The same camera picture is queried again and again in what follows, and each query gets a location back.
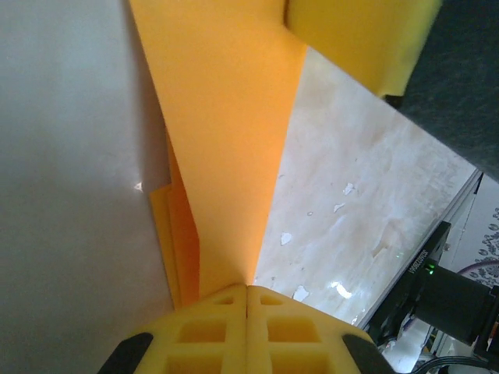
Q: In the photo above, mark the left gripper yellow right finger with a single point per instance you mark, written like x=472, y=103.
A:
x=323, y=331

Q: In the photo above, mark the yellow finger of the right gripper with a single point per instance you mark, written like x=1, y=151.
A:
x=362, y=35

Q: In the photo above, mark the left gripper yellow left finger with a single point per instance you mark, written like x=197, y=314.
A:
x=175, y=323

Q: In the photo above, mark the orange paper sheet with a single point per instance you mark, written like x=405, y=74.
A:
x=222, y=117

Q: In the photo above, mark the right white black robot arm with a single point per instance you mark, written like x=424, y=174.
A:
x=456, y=304

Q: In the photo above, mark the long aluminium mounting rail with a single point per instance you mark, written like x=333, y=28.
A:
x=454, y=210

